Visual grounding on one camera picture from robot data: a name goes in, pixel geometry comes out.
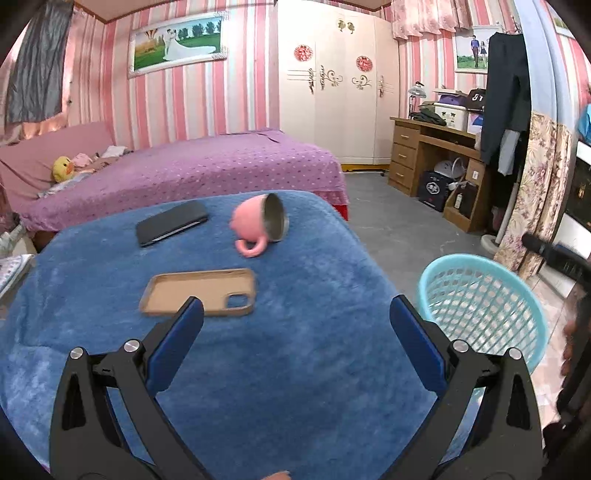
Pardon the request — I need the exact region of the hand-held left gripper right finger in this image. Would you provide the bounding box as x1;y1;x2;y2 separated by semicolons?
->
388;294;544;480

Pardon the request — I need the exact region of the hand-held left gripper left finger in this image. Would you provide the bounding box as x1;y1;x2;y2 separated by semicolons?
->
48;295;205;480

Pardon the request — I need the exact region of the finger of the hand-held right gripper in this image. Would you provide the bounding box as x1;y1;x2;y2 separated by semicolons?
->
522;233;550;258

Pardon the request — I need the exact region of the light blue plastic basket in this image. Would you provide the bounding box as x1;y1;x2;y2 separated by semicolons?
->
418;254;550;457

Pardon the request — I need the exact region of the white standing fan base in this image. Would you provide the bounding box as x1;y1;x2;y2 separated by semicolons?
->
480;175;522;253

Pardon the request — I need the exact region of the beige floral curtain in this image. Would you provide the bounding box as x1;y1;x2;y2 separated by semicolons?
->
494;111;573;280

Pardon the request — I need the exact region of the brown phone case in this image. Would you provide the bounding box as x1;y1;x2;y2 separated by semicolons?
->
139;268;256;318

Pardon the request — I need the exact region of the black paper bag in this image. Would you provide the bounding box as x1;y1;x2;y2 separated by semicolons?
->
418;171;453;212

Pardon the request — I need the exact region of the small white fan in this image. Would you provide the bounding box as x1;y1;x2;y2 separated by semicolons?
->
434;157;467;183

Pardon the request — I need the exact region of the black phone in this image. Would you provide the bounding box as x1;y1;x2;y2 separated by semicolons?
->
135;200;208;247

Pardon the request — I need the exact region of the pink mug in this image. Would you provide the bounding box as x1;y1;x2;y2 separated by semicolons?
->
229;193;290;257

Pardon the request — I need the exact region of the dark hanging coat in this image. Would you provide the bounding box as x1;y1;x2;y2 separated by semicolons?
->
480;31;532;176

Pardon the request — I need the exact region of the white storage box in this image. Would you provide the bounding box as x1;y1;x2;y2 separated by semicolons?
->
433;102;469;131

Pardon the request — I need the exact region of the wooden desk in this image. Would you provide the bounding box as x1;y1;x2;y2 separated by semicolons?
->
388;115;497;234

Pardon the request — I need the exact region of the dark clothes pile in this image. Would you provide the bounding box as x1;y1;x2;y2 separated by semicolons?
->
411;107;448;126

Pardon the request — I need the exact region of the purple dotted bed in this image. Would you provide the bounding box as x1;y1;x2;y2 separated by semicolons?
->
16;128;349;232

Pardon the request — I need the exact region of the yellow floor bar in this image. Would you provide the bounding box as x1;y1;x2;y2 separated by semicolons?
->
339;162;391;174

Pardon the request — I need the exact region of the desk lamp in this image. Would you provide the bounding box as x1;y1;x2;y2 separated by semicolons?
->
406;82;426;120

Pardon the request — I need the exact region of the small framed photo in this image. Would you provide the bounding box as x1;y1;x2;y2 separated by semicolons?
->
454;25;504;75

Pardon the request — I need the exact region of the yellow duck plush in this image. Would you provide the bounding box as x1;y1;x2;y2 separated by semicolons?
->
52;156;75;183

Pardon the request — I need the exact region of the white wardrobe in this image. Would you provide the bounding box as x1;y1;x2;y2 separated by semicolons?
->
278;0;402;167

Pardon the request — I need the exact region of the pink covered headboard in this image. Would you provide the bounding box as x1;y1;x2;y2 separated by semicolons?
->
0;121;116;199

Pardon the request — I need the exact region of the pink floral valance curtain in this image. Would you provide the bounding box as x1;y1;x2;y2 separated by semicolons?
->
392;0;518;40

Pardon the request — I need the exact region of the framed wedding picture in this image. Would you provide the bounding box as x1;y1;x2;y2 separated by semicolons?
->
128;11;229;78

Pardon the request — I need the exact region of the grey curtain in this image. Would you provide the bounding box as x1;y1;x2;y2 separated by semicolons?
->
4;0;75;124

